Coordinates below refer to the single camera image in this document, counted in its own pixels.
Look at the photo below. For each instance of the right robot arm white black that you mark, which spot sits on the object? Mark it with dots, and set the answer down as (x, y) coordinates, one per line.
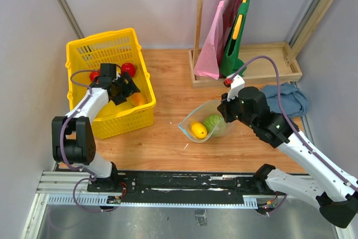
(333, 192)

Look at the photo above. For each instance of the orange yellow mango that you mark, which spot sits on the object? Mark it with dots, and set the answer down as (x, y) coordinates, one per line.
(137, 99)

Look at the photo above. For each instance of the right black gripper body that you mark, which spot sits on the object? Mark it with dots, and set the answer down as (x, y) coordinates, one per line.
(232, 111)

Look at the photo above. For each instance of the pink hanging bag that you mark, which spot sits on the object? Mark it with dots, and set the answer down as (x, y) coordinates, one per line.
(211, 54)

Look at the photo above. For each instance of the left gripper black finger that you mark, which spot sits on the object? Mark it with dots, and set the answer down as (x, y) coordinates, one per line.
(119, 98)
(132, 87)

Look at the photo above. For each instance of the dark red hanging bag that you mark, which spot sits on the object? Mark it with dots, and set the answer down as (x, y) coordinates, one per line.
(229, 14)

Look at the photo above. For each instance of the red apple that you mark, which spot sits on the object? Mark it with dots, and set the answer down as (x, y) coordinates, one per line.
(93, 75)

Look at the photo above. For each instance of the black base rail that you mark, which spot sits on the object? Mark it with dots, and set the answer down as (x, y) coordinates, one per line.
(183, 189)

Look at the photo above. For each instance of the yellow plastic basket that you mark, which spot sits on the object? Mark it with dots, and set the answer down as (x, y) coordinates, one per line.
(117, 47)

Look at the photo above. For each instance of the green cabbage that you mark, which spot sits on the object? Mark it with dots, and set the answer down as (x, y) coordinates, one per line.
(214, 122)

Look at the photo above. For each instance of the green hanging bag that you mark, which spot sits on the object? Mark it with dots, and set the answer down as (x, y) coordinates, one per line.
(230, 60)

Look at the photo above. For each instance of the red pomegranate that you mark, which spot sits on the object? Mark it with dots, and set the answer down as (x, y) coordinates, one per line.
(129, 68)

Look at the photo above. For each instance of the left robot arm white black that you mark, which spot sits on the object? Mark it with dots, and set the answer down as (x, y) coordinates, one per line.
(73, 141)

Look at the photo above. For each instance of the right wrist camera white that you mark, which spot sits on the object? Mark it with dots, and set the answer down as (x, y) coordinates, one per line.
(235, 83)

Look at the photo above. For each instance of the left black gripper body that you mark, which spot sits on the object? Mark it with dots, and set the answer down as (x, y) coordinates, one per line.
(118, 83)

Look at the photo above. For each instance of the clear zip top bag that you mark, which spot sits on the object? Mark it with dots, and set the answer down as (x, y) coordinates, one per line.
(199, 114)

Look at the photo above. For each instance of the blue crumpled cloth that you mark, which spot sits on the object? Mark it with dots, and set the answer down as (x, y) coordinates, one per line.
(294, 102)

